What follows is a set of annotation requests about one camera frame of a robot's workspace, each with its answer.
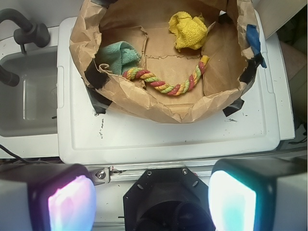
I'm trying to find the brown paper bag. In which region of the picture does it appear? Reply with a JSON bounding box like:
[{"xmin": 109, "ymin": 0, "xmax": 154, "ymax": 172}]
[{"xmin": 69, "ymin": 0, "xmax": 259, "ymax": 124}]

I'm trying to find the black tape on bag right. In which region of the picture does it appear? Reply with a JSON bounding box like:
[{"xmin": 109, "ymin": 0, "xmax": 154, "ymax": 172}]
[{"xmin": 222, "ymin": 53, "xmax": 264, "ymax": 118}]

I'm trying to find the white plastic bin lid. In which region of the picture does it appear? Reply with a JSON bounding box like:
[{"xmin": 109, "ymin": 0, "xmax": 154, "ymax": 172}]
[{"xmin": 57, "ymin": 17, "xmax": 280, "ymax": 165}]

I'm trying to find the black cable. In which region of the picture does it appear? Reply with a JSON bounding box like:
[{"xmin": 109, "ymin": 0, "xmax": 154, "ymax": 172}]
[{"xmin": 0, "ymin": 144, "xmax": 63, "ymax": 165}]

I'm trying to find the black faucet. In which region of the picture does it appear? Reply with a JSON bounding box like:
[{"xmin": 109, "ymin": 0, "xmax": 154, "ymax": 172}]
[{"xmin": 0, "ymin": 8, "xmax": 51, "ymax": 87}]

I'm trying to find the green terry cloth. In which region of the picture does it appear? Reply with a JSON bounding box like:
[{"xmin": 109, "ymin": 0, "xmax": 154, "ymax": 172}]
[{"xmin": 95, "ymin": 41, "xmax": 141, "ymax": 75}]

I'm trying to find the aluminium rail with bracket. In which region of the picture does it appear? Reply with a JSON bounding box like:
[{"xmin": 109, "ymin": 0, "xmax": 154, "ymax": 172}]
[{"xmin": 86, "ymin": 165, "xmax": 213, "ymax": 185}]

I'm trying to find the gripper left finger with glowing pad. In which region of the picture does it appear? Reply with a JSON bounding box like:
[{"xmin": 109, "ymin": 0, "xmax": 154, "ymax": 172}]
[{"xmin": 0, "ymin": 164, "xmax": 96, "ymax": 231}]

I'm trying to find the black octagonal mount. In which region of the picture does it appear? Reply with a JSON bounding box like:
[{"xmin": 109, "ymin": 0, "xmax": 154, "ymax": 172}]
[{"xmin": 123, "ymin": 167, "xmax": 216, "ymax": 231}]

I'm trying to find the black tape on bag left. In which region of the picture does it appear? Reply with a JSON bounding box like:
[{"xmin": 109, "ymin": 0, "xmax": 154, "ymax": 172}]
[{"xmin": 84, "ymin": 59, "xmax": 112, "ymax": 114}]

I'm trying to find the yellow terry cloth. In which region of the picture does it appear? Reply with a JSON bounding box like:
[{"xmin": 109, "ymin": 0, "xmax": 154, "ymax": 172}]
[{"xmin": 169, "ymin": 11, "xmax": 208, "ymax": 52}]

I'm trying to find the blue tape strip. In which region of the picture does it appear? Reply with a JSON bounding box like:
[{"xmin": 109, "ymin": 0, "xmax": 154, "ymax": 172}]
[{"xmin": 246, "ymin": 24, "xmax": 267, "ymax": 68}]

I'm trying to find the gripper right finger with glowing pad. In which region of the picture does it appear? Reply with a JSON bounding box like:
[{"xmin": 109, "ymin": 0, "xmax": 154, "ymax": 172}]
[{"xmin": 208, "ymin": 157, "xmax": 308, "ymax": 231}]

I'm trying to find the black tape on bag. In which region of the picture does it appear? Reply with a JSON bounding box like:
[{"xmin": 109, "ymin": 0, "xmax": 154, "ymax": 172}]
[
  {"xmin": 84, "ymin": 59, "xmax": 112, "ymax": 114},
  {"xmin": 222, "ymin": 53, "xmax": 264, "ymax": 118}
]

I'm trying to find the multicolour twisted rope toy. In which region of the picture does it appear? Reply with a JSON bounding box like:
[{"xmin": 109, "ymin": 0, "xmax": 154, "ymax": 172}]
[{"xmin": 122, "ymin": 54, "xmax": 211, "ymax": 97}]

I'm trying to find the white sink basin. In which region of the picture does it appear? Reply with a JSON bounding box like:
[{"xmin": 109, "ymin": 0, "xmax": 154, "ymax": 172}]
[{"xmin": 0, "ymin": 46, "xmax": 58, "ymax": 138}]

